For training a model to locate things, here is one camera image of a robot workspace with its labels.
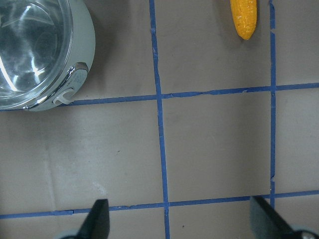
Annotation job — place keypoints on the pale green electric pot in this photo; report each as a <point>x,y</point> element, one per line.
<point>78,65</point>

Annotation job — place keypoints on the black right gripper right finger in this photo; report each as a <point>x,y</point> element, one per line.
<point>266,223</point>

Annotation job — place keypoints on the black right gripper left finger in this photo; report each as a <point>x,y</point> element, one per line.
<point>97,222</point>

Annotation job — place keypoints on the glass pot lid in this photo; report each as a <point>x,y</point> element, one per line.
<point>35,38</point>

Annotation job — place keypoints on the yellow corn cob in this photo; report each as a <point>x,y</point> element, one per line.
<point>244,14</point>

